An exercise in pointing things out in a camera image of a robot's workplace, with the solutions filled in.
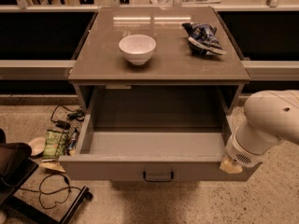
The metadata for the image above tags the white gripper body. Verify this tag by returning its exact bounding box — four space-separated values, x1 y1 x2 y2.
225 121 282 168

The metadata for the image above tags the black cable on floor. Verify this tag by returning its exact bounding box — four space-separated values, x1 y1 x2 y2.
19 172 82 210

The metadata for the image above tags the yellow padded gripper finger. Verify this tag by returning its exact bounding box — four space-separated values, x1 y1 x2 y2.
220 155 243 175

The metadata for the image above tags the yellow snack bag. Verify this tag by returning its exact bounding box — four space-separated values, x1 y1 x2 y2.
39 161 65 174

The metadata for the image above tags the white bowl on floor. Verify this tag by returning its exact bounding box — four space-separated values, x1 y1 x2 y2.
28 136 46 156

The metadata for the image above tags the green chip bag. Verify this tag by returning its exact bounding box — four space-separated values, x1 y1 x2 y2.
42 130 68 161

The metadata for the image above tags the grey top drawer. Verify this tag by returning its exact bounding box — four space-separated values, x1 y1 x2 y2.
59 86 254 182

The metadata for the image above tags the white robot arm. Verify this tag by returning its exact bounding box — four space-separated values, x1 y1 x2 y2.
220 90 299 174

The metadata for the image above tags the grey drawer cabinet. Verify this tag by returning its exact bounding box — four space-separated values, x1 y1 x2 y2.
67 6 251 117

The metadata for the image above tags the black power adapter cable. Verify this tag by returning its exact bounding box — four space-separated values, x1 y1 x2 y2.
50 104 86 131

